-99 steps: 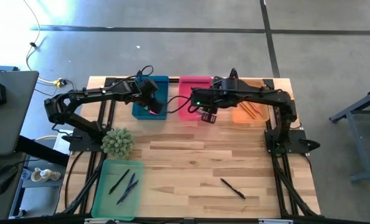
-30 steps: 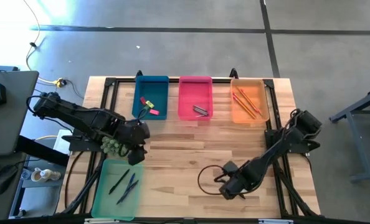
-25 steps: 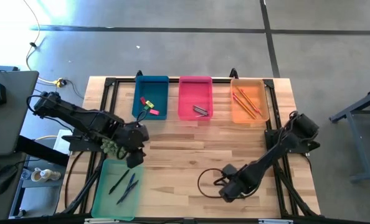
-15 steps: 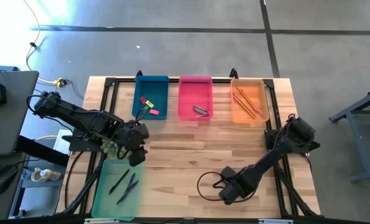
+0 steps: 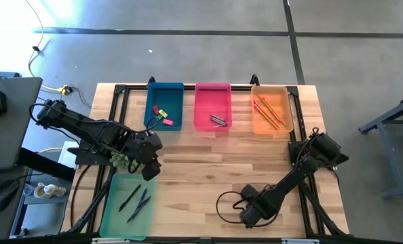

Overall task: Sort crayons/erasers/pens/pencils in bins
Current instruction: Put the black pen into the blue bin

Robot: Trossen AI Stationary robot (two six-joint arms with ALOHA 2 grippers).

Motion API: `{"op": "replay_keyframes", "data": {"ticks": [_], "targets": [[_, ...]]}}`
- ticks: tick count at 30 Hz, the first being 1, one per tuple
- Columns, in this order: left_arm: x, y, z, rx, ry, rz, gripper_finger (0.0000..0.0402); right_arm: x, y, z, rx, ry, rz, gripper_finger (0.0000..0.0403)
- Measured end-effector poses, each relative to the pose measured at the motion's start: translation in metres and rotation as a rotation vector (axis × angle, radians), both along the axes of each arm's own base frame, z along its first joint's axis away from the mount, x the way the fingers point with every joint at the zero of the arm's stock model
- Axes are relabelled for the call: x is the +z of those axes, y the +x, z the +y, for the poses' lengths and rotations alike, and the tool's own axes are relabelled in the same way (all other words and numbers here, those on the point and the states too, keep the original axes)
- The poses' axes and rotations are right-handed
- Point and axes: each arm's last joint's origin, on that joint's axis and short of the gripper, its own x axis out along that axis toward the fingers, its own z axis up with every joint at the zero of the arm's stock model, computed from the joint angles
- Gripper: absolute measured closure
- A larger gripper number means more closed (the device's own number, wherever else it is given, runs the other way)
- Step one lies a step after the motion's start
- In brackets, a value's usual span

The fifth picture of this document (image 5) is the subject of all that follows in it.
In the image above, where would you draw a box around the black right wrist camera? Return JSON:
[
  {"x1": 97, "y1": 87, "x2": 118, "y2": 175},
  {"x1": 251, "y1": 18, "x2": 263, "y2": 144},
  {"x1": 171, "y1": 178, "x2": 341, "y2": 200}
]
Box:
[{"x1": 239, "y1": 184, "x2": 261, "y2": 202}]

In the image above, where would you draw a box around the white box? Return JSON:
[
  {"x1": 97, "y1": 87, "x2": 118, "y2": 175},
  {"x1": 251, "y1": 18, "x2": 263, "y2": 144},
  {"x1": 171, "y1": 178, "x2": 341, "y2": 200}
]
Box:
[{"x1": 58, "y1": 140, "x2": 81, "y2": 169}]

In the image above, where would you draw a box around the blue-grey metal table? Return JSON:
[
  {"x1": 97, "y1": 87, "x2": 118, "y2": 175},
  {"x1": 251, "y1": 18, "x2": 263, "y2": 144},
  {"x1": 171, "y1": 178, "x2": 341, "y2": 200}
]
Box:
[{"x1": 358, "y1": 94, "x2": 403, "y2": 199}]

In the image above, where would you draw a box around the black metal table frame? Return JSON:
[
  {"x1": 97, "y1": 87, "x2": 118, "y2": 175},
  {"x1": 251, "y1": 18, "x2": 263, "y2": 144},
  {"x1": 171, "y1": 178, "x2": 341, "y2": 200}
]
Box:
[{"x1": 61, "y1": 73, "x2": 350, "y2": 244}]

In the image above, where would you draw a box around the teal plastic bin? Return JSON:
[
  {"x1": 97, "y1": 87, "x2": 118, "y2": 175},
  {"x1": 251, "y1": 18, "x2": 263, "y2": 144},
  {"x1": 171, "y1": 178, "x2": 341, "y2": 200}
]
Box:
[{"x1": 98, "y1": 172, "x2": 158, "y2": 242}]

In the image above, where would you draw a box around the blue plastic bin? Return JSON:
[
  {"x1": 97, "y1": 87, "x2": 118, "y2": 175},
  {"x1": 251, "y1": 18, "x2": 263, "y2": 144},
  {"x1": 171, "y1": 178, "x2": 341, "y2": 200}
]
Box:
[{"x1": 143, "y1": 81, "x2": 185, "y2": 132}]

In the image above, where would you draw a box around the orange plastic bin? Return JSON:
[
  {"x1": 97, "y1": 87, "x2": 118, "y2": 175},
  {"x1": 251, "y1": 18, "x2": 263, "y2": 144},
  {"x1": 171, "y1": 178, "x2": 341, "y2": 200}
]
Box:
[{"x1": 250, "y1": 85, "x2": 295, "y2": 136}]

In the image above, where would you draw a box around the black computer mouse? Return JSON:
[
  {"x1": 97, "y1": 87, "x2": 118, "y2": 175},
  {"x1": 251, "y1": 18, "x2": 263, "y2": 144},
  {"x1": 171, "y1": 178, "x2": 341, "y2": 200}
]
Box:
[{"x1": 0, "y1": 179, "x2": 20, "y2": 213}]

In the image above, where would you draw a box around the green potted succulent plant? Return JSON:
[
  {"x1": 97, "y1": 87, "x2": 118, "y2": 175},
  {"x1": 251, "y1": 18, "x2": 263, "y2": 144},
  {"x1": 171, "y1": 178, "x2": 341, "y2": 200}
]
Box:
[{"x1": 109, "y1": 152, "x2": 138, "y2": 172}]

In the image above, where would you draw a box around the thin floor cable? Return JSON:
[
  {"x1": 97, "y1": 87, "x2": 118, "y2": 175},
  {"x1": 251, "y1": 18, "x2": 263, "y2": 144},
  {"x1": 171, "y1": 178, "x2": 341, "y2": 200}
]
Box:
[{"x1": 24, "y1": 0, "x2": 67, "y2": 93}]

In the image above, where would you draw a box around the purple pen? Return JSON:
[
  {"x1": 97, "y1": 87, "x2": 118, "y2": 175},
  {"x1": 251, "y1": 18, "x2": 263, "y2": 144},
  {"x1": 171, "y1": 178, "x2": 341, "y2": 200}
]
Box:
[{"x1": 126, "y1": 195, "x2": 153, "y2": 224}]

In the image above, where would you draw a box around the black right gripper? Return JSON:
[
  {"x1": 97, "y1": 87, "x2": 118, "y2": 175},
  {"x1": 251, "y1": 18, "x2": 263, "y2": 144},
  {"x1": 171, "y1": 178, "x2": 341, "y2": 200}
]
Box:
[{"x1": 237, "y1": 194, "x2": 277, "y2": 228}]

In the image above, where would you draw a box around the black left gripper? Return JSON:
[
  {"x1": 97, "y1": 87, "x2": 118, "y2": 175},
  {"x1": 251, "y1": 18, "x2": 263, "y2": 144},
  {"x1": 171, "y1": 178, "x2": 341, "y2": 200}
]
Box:
[{"x1": 130, "y1": 131, "x2": 164, "y2": 182}]

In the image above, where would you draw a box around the white cup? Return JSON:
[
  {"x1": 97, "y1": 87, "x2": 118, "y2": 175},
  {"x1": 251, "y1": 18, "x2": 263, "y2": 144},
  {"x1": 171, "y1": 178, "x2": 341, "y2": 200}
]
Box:
[{"x1": 33, "y1": 182, "x2": 68, "y2": 199}]

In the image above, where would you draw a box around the pink plastic bin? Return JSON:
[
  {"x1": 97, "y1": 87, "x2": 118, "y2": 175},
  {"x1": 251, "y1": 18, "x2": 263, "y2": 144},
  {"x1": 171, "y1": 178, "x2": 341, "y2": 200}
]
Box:
[{"x1": 193, "y1": 82, "x2": 233, "y2": 133}]

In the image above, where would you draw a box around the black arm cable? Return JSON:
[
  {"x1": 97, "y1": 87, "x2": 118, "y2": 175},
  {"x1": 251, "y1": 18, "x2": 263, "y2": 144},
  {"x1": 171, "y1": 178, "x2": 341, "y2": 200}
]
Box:
[
  {"x1": 215, "y1": 190, "x2": 277, "y2": 228},
  {"x1": 146, "y1": 115, "x2": 162, "y2": 131}
]

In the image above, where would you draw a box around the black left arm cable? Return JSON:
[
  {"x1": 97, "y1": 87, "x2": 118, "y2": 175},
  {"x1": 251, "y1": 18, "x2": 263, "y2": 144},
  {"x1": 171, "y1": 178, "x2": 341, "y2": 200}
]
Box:
[{"x1": 146, "y1": 115, "x2": 162, "y2": 131}]

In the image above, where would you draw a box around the grey desk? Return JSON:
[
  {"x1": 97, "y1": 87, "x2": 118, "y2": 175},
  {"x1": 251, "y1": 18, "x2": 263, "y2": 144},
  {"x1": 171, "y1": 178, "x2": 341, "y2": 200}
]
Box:
[{"x1": 0, "y1": 77, "x2": 43, "y2": 171}]

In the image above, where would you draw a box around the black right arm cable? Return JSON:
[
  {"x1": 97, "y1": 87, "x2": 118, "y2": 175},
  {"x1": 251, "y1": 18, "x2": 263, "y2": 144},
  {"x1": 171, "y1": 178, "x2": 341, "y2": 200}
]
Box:
[{"x1": 215, "y1": 190, "x2": 277, "y2": 228}]

